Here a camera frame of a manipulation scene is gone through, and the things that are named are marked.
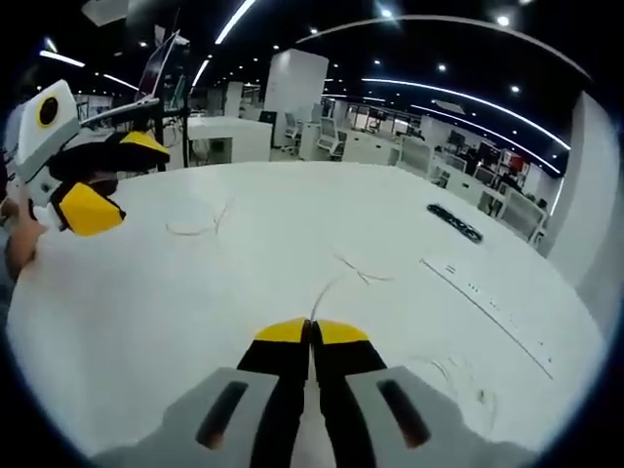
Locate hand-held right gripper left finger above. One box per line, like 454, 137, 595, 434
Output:
90, 316, 312, 468

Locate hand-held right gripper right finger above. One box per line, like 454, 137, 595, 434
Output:
311, 319, 537, 468

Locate white wired earphones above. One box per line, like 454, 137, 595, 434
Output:
164, 197, 501, 430

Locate person's left hand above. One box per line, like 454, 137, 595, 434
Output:
1, 197, 50, 283

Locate black laptop stand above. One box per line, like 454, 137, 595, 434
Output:
154, 72, 192, 170

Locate laptop with red screen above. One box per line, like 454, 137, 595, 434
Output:
80, 29, 182, 123

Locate row of white office desks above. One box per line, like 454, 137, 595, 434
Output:
187, 115, 537, 230

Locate long curved ceiling light strip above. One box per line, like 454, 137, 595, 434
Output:
190, 0, 258, 88

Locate white square pillar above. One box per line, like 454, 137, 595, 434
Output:
548, 92, 616, 293
262, 48, 329, 147

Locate group of white office chairs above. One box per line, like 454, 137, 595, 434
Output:
280, 109, 550, 243

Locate black strip on table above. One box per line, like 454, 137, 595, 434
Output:
426, 202, 485, 244

